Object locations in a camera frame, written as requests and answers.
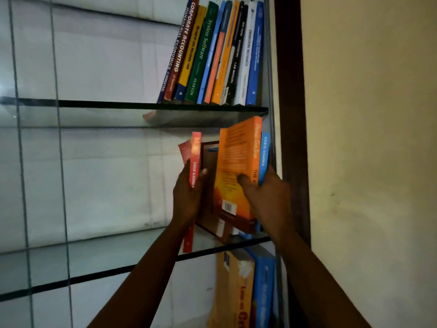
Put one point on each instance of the person's right hand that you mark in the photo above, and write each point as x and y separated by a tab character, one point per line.
273	204

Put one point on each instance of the person's left hand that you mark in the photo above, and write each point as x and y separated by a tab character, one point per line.
184	201

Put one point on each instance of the person's right thumb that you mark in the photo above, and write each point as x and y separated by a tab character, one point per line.
248	187

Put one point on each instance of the person's left thumb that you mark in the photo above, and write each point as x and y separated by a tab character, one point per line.
201	182

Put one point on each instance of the red book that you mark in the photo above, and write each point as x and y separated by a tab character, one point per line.
195	153

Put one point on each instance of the orange book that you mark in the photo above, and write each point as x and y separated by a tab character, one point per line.
235	157

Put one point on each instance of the person's left forearm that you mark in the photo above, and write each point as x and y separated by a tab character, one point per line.
146	280

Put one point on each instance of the person's right forearm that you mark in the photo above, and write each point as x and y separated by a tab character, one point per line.
314	290

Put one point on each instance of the brown book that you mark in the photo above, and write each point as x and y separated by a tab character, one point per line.
209	160

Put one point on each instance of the thin blue book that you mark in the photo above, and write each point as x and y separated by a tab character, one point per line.
264	153

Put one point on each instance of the glass shelf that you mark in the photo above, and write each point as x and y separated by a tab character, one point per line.
102	263
136	110

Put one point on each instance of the large blue book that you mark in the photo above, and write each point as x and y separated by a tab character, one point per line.
263	290

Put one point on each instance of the yellow book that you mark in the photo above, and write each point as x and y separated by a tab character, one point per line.
232	297

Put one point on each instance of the row of upright books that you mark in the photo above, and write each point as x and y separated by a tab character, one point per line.
211	54

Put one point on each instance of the dark wooden frame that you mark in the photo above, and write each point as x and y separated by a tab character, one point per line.
290	99

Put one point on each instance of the grey metal shelf rail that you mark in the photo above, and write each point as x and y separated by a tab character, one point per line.
269	64

